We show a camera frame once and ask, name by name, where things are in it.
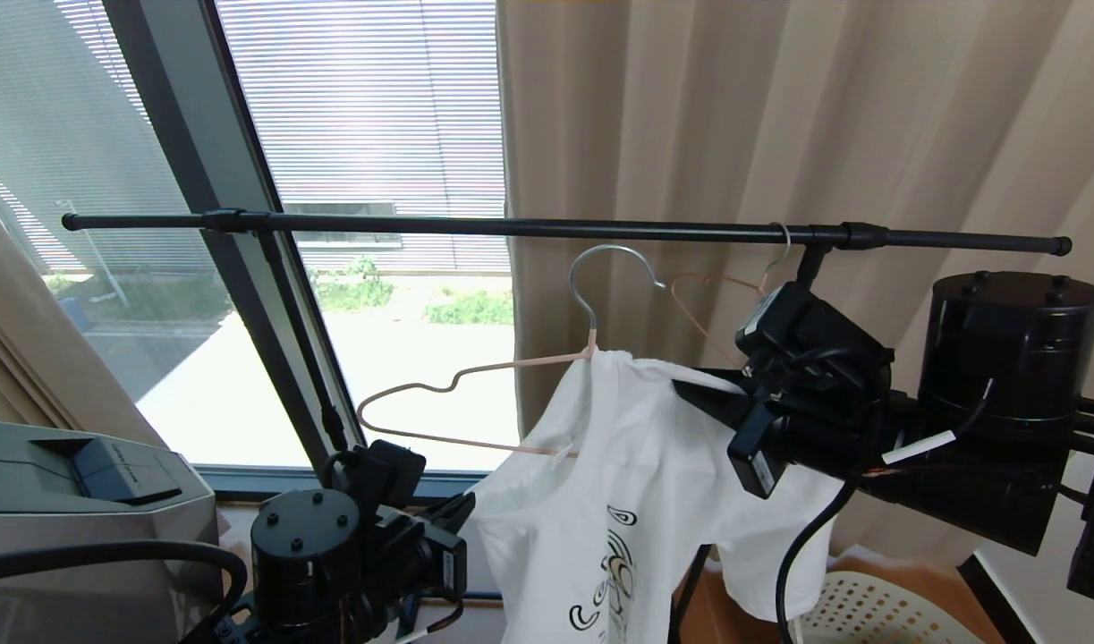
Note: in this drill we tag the beige curtain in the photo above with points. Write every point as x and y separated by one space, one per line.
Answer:
28 358
734 116

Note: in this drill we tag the window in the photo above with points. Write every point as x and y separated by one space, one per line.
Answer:
377 107

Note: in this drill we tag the black clothes rack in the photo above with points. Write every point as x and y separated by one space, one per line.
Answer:
511 226

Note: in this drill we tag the pink clothes hanger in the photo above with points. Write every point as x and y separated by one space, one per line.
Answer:
787 246
592 344

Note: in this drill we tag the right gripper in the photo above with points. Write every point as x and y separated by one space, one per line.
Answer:
824 438

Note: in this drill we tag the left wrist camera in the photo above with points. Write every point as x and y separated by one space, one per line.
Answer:
385 470

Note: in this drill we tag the white laundry basket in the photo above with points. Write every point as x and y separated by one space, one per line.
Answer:
869 608

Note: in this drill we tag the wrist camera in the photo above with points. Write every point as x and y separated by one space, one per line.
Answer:
806 340
385 470

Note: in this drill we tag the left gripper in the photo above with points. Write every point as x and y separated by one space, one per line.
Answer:
421 555

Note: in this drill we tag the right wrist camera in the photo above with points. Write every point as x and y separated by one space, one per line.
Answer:
806 340

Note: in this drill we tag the white t-shirt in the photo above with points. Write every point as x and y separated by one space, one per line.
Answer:
600 501

